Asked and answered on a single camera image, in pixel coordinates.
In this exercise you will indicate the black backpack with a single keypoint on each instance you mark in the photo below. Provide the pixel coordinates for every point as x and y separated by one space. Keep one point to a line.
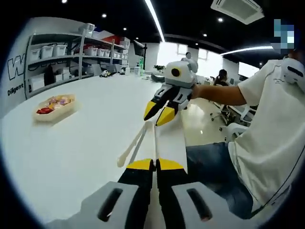
48 76

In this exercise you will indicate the white office chair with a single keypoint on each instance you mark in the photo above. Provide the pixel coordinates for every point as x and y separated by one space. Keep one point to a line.
228 112
234 130

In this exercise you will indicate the ceiling light strip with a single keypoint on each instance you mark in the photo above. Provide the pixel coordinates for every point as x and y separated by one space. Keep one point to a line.
247 50
155 19

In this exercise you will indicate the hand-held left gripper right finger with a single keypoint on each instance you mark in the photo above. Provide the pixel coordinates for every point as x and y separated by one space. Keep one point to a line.
171 193

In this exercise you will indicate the white worn device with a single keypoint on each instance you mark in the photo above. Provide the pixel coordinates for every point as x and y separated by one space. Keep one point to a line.
293 71

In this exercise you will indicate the white food tongs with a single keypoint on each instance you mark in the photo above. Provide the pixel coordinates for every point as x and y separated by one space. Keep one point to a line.
147 125

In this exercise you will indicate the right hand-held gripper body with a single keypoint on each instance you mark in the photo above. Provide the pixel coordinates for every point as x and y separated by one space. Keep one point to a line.
183 76

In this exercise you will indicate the green bottle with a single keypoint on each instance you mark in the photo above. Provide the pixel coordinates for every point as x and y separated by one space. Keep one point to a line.
141 68

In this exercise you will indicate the ceiling air vent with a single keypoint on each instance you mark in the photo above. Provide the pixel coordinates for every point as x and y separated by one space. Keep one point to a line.
238 9

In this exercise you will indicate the white bottle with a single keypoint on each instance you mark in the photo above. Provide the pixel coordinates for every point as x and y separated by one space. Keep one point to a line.
137 70

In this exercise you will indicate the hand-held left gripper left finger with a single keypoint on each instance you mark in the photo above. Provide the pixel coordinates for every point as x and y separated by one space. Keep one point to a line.
135 190

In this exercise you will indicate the white cardboard box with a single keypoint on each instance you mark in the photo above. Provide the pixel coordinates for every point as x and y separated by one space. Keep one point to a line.
37 82

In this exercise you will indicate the grey metal shelf rack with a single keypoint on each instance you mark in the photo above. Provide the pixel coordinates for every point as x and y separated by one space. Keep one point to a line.
82 52

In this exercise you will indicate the long red food packet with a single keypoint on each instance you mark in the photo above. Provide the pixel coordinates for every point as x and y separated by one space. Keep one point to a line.
44 111

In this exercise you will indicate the person's blue jeans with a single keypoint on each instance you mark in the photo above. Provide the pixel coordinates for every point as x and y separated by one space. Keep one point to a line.
214 171

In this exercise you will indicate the beige food container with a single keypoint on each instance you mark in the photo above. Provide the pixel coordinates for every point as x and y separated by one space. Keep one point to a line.
59 114

